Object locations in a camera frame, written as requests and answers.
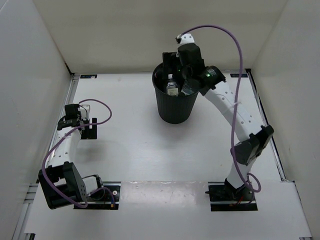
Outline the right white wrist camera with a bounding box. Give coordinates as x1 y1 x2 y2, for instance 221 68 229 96
175 33 195 46

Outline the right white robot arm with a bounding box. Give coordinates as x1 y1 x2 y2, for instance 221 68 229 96
152 43 274 200

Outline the aluminium frame rail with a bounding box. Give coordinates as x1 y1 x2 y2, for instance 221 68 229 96
41 73 80 166
12 183 39 240

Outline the tall clear white-label bottle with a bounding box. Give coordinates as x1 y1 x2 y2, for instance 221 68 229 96
165 74 179 97

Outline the black ribbed waste bin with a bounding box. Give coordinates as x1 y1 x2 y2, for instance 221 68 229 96
152 63 198 124

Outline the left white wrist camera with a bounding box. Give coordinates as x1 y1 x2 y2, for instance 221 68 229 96
79 104 91 121

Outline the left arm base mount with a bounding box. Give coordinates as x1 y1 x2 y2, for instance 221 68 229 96
73 181 121 211

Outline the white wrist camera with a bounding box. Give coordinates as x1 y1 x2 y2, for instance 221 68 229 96
79 104 91 121
175 33 195 46

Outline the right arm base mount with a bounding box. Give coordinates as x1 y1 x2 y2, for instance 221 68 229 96
205 182 258 212

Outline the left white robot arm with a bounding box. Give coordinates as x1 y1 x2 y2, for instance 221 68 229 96
44 103 105 203

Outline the clear crushed water bottle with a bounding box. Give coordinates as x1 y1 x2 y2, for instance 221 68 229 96
181 81 199 96

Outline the aluminium frame rail front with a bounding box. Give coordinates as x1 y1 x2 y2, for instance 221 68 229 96
12 183 39 240

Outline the aluminium frame rail left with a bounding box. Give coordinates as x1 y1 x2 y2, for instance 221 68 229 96
41 73 80 166

